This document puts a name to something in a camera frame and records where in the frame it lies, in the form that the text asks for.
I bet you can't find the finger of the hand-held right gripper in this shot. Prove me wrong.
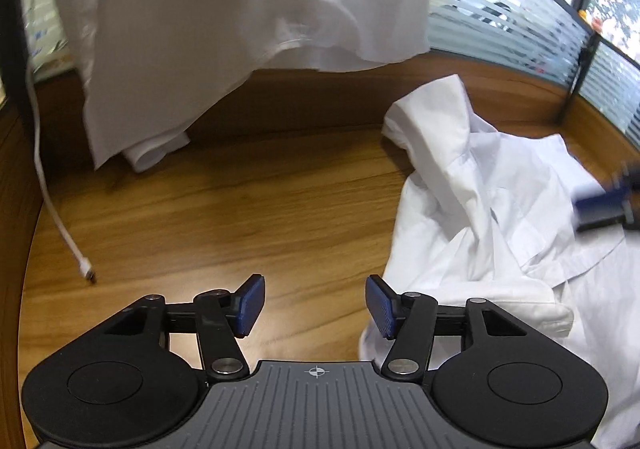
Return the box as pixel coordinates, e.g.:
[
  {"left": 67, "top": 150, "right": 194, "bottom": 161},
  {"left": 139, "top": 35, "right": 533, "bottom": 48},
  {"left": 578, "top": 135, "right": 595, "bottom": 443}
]
[{"left": 571, "top": 162, "right": 640, "bottom": 233}]

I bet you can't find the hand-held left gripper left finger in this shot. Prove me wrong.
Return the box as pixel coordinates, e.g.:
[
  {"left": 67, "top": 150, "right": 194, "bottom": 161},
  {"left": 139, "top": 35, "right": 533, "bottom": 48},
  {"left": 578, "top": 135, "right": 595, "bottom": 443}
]
[{"left": 102, "top": 273, "right": 267, "bottom": 384}]

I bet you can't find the white collared shirt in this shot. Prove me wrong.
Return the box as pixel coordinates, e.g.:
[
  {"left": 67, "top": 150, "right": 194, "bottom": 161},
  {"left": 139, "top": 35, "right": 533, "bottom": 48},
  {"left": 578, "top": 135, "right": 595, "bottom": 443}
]
[{"left": 357, "top": 74, "right": 640, "bottom": 449}]

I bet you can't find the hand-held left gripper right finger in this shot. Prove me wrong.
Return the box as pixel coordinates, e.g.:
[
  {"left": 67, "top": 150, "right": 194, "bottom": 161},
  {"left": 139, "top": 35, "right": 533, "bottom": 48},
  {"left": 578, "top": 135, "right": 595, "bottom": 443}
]
[{"left": 365, "top": 274, "right": 527, "bottom": 384}]

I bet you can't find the white charging cable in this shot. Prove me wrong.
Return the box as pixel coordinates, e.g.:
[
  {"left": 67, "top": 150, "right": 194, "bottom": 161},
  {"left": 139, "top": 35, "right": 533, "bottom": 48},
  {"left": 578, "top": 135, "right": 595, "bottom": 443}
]
[{"left": 24, "top": 64, "right": 99, "bottom": 286}]

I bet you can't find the black partition post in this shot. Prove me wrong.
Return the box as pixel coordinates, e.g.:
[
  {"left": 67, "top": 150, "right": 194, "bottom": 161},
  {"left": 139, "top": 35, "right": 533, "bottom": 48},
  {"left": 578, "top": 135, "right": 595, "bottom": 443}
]
[{"left": 559, "top": 29, "right": 602, "bottom": 126}]

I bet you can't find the frosted striped glass partition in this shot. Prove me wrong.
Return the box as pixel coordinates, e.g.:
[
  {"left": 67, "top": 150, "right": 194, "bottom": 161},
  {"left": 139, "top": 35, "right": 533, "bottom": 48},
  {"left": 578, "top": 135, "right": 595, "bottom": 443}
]
[
  {"left": 427, "top": 0, "right": 640, "bottom": 151},
  {"left": 19, "top": 0, "right": 83, "bottom": 77}
]

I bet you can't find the hanging white cloth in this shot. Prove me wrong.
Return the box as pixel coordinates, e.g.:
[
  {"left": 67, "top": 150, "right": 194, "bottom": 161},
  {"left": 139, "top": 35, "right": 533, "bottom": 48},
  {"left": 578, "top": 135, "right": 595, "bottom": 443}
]
[{"left": 49, "top": 0, "right": 432, "bottom": 174}]

